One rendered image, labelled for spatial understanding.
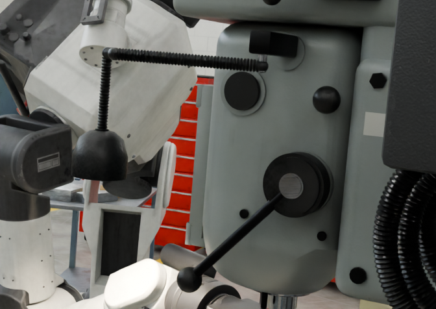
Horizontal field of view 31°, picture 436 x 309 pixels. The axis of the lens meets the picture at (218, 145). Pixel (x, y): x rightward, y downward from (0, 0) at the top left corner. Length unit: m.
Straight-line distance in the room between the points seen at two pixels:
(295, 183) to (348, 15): 0.18
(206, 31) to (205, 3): 10.22
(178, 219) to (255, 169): 5.45
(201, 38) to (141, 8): 9.81
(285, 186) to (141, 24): 0.56
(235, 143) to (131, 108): 0.40
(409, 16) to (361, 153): 0.29
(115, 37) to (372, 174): 0.51
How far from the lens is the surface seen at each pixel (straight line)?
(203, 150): 1.03
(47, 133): 1.25
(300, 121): 0.89
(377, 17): 0.85
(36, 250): 1.31
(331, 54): 0.88
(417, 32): 0.58
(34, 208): 1.29
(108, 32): 1.21
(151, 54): 0.85
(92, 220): 1.64
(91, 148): 1.02
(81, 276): 4.64
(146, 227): 1.62
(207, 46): 11.12
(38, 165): 1.25
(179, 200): 6.32
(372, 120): 0.84
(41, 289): 1.34
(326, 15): 0.86
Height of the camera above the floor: 1.58
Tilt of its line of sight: 6 degrees down
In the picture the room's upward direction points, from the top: 5 degrees clockwise
